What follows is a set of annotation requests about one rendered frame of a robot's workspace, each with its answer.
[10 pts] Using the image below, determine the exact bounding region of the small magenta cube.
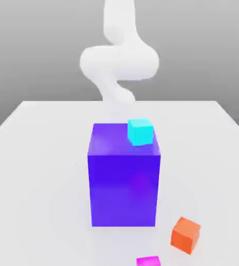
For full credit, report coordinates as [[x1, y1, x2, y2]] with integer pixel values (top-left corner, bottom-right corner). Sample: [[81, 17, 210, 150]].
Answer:
[[136, 256, 161, 266]]

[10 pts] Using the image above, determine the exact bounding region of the large purple box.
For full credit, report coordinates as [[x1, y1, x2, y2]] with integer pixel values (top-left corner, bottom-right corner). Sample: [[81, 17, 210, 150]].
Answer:
[[87, 123, 161, 228]]

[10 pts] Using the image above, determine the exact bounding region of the small cyan cube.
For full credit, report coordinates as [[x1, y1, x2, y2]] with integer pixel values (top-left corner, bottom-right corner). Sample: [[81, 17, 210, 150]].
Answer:
[[127, 118, 155, 147]]

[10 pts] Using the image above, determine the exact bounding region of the small orange cube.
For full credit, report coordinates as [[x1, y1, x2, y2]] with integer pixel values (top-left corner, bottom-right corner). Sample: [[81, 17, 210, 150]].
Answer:
[[170, 216, 202, 256]]

